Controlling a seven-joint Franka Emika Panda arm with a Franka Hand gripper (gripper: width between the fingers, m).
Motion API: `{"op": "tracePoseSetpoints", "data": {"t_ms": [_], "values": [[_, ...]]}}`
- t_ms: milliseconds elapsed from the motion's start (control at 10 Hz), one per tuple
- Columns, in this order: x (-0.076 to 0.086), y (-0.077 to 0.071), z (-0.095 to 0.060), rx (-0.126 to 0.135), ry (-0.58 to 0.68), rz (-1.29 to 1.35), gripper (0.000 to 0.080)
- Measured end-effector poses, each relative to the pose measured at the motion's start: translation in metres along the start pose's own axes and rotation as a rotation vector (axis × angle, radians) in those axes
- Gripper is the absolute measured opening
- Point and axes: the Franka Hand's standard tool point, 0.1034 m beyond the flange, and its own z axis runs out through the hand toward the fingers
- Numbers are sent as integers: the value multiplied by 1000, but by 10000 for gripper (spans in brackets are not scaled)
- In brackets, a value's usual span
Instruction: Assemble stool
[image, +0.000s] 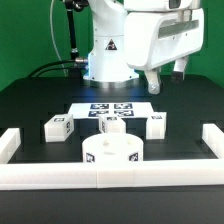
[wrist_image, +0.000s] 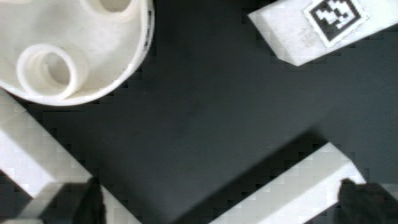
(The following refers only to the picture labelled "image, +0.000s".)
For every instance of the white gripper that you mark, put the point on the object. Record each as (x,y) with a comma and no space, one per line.
(154,39)

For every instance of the white round stool seat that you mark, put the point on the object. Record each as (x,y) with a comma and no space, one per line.
(112,147)

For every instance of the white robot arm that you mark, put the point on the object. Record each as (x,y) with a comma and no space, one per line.
(106,62)

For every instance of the white marker sheet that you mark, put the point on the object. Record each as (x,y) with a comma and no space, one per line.
(123,110)

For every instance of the white U-shaped fence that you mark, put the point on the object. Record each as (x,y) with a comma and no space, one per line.
(91,175)

